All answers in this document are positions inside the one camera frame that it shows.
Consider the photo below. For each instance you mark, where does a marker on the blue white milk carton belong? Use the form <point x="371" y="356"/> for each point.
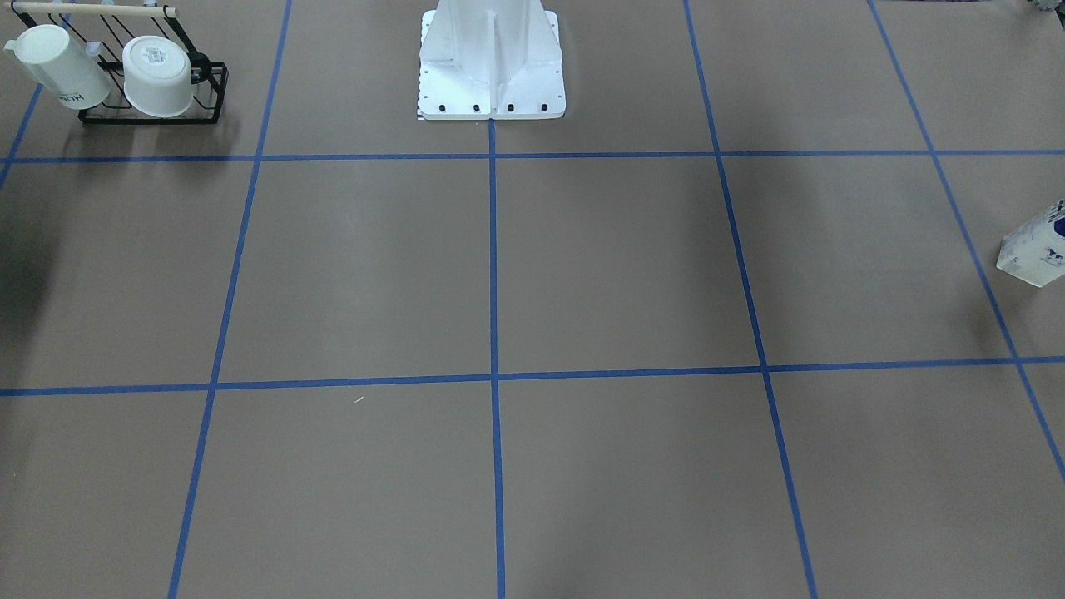
<point x="1034" y="252"/>

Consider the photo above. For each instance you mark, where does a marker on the brown paper table cover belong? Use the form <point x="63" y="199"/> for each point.
<point x="730" y="328"/>

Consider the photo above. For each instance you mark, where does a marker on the white bowl on rack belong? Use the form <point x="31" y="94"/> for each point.
<point x="157" y="76"/>

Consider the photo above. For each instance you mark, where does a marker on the white mug on rack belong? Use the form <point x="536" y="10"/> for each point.
<point x="61" y="65"/>

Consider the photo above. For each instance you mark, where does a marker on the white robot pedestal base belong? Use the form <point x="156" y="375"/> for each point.
<point x="482" y="60"/>

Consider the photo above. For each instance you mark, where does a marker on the black wire dish rack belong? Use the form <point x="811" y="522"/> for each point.
<point x="115" y="63"/>

